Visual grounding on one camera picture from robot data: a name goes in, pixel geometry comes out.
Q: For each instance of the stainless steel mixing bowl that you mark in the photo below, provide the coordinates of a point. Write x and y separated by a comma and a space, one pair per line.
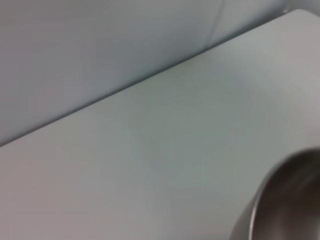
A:
287, 200

